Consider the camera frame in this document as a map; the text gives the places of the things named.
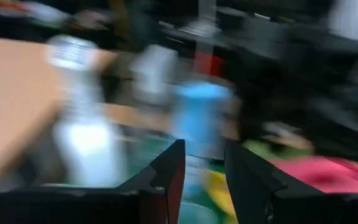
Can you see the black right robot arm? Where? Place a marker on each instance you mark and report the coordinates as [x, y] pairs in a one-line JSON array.
[[291, 87]]

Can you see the light blue aerosol can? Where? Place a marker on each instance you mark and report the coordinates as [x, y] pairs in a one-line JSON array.
[[197, 115]]

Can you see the white spray bottle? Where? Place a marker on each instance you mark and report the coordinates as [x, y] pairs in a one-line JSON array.
[[85, 140]]

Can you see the pink microfiber towel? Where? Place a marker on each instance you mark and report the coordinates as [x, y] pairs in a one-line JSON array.
[[322, 174]]

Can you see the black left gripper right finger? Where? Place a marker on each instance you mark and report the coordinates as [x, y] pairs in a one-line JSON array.
[[259, 199]]

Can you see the light wooden desk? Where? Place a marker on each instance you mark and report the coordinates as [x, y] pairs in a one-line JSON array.
[[14, 93]]

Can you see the yellow microfiber towel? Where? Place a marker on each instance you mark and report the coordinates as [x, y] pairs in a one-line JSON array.
[[219, 193]]

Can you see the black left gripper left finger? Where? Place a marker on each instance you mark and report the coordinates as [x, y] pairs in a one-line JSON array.
[[135, 205]]

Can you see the green microfiber towel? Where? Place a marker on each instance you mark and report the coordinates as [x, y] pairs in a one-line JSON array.
[[259, 148]]

